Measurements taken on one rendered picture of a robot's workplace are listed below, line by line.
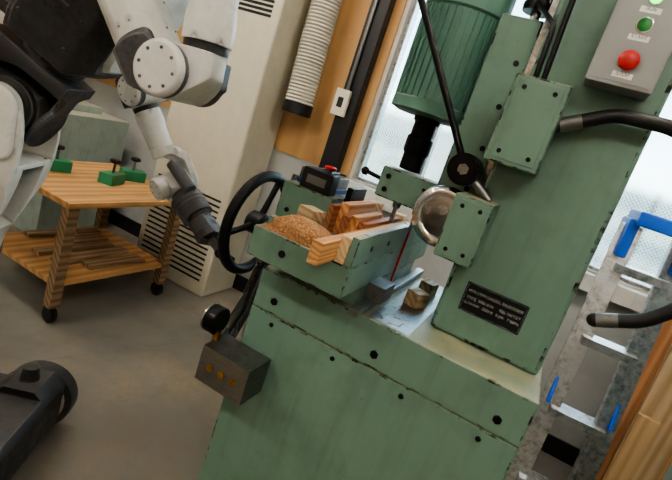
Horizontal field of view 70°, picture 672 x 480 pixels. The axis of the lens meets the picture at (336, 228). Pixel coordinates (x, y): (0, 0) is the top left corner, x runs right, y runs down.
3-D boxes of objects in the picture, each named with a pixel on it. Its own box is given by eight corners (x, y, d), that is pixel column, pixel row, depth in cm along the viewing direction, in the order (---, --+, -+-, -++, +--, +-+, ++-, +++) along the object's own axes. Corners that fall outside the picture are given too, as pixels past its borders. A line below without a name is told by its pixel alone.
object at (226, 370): (217, 364, 107) (226, 332, 105) (261, 391, 103) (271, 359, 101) (191, 377, 99) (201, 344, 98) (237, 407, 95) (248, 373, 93)
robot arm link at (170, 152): (165, 198, 135) (146, 152, 132) (193, 188, 140) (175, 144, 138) (173, 196, 130) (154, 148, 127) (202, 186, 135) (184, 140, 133)
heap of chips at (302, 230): (283, 222, 99) (289, 205, 98) (342, 248, 94) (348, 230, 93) (259, 225, 91) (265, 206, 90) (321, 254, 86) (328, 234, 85)
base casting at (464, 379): (337, 271, 142) (346, 243, 140) (530, 362, 122) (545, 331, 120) (250, 304, 102) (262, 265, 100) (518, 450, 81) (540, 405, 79)
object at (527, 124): (488, 160, 90) (520, 81, 87) (536, 176, 87) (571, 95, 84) (482, 157, 83) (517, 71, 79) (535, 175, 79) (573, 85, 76)
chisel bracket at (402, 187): (381, 199, 115) (393, 165, 113) (435, 221, 110) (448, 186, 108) (370, 200, 108) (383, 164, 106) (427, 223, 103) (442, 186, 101)
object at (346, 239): (419, 232, 139) (425, 216, 137) (426, 235, 138) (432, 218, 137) (333, 260, 84) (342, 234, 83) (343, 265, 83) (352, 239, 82)
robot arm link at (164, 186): (167, 221, 132) (147, 189, 134) (201, 208, 138) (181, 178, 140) (173, 199, 123) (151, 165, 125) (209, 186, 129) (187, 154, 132)
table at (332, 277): (334, 217, 150) (340, 199, 149) (423, 255, 139) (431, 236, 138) (207, 234, 95) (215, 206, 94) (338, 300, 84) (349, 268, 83)
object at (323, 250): (400, 233, 127) (405, 219, 126) (407, 236, 127) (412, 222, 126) (305, 261, 79) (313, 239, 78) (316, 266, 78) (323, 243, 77)
